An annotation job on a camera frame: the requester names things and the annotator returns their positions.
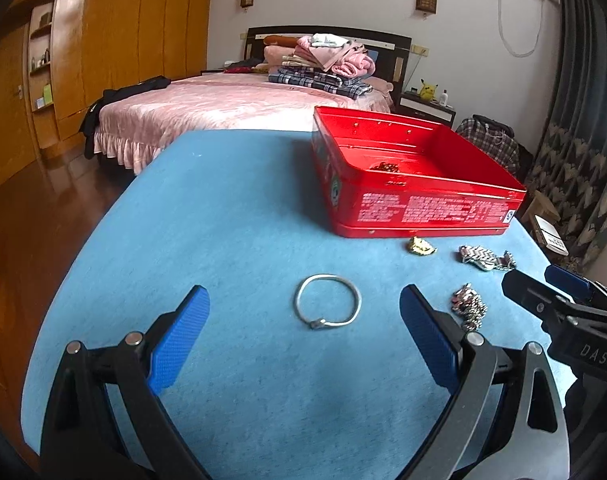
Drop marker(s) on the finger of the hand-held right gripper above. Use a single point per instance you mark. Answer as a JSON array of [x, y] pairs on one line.
[[566, 277], [533, 295]]

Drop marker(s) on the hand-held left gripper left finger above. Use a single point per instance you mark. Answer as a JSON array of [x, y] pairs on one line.
[[178, 340]]

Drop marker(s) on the cardboard box with white label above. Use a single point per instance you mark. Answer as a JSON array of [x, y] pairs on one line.
[[551, 235]]

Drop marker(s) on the bed with pink bedspread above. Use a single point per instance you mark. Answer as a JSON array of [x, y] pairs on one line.
[[208, 105]]

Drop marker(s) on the pile of folded clothes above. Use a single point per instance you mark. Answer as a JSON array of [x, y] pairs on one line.
[[388, 42]]

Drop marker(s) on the blue tablecloth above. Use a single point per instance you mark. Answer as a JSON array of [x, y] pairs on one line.
[[233, 235]]

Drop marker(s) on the silver bangle with clasp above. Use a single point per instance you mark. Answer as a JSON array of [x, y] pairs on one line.
[[317, 324]]

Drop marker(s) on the small white bottle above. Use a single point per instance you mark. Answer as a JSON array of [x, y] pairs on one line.
[[444, 98]]

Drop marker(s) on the gold leaf brooch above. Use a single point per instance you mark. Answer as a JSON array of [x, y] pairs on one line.
[[422, 247]]

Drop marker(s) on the green box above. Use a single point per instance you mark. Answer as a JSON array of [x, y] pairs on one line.
[[47, 96]]

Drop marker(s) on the black and white nightstand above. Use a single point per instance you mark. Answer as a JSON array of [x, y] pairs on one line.
[[428, 110]]

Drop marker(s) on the yellow plush toy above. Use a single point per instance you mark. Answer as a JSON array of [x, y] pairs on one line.
[[427, 90]]

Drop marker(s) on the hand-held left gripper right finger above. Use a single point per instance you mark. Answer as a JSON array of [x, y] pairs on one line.
[[428, 335]]

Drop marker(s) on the large wooden wall lamp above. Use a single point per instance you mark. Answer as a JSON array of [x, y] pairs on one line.
[[426, 1]]

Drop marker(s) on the silver watch band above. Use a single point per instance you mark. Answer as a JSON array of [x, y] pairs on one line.
[[478, 256]]

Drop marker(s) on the wooden wardrobe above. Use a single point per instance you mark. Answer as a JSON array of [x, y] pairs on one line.
[[133, 25]]

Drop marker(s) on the dark patterned curtain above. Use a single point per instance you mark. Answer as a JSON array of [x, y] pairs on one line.
[[583, 135]]

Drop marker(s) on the plaid folded cloth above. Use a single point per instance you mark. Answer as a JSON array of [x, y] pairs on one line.
[[318, 80]]

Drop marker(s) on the pink folded blanket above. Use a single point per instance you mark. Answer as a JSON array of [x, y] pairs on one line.
[[278, 56]]

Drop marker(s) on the wall socket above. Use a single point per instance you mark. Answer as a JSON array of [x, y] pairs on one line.
[[419, 50]]

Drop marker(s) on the black jacket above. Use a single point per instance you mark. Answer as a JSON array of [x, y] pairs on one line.
[[133, 87]]

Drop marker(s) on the plaid bag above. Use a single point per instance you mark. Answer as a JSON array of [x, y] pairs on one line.
[[488, 142]]

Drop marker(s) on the dark red garment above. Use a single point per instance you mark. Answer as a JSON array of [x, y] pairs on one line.
[[243, 66]]

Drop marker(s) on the wooden door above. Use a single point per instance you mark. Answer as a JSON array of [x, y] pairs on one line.
[[8, 110]]

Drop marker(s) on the red tin box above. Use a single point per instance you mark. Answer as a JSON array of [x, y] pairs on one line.
[[433, 210]]

